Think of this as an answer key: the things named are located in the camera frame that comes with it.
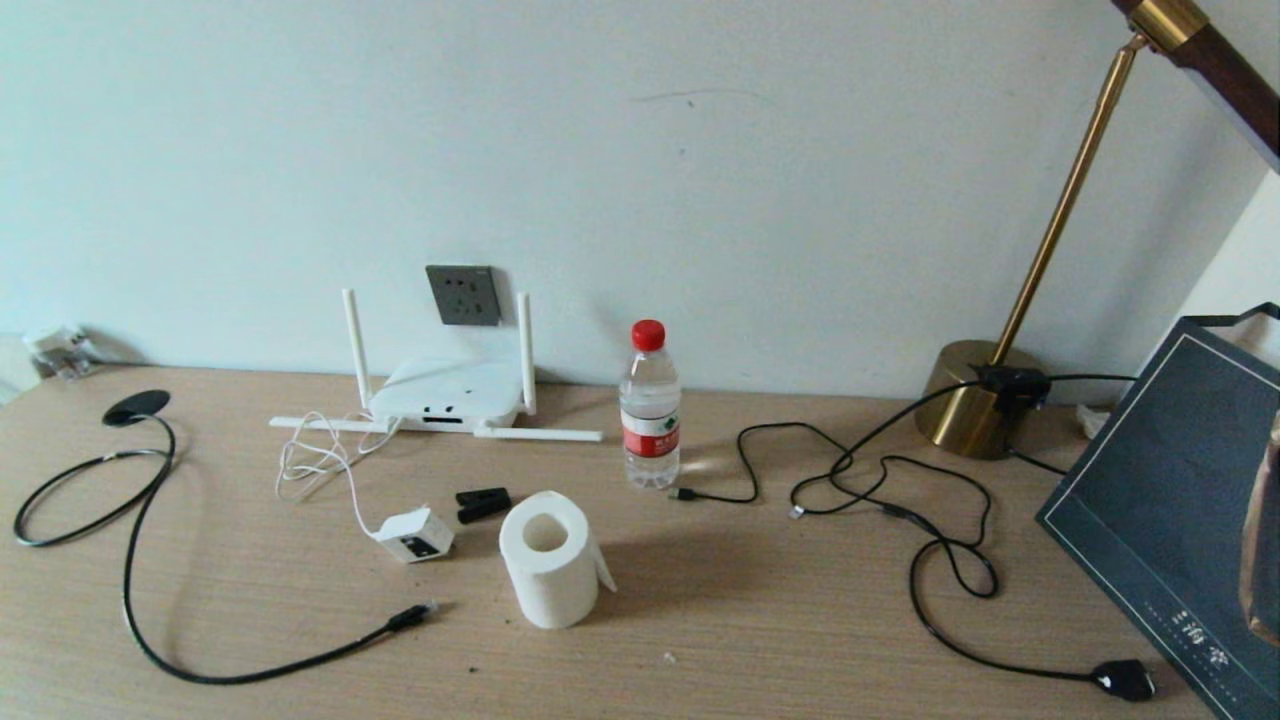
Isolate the brass desk lamp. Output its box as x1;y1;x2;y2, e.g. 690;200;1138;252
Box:
915;0;1280;461

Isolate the white toilet paper roll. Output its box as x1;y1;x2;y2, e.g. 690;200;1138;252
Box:
498;490;618;631

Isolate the grey wall socket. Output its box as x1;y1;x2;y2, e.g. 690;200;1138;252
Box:
426;265;503;327

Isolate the clear water bottle red cap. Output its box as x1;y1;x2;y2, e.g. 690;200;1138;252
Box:
619;319;683;491

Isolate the white power adapter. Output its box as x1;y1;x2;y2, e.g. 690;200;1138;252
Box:
376;506;456;564

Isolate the black lamp power cord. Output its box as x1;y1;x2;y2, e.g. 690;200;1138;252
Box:
788;455;1158;703
1008;373;1138;476

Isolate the black ethernet cable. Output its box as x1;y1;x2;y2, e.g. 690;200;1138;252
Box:
13;415;439;687

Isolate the dark blue paper bag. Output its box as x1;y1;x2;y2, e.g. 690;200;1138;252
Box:
1036;303;1280;720

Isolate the white wifi router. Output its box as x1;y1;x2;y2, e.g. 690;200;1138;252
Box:
268;288;605;443

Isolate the thin black usb cable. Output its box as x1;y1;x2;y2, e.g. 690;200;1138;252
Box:
670;380;1001;504

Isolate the small black clip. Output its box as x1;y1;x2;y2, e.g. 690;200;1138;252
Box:
455;486;512;525

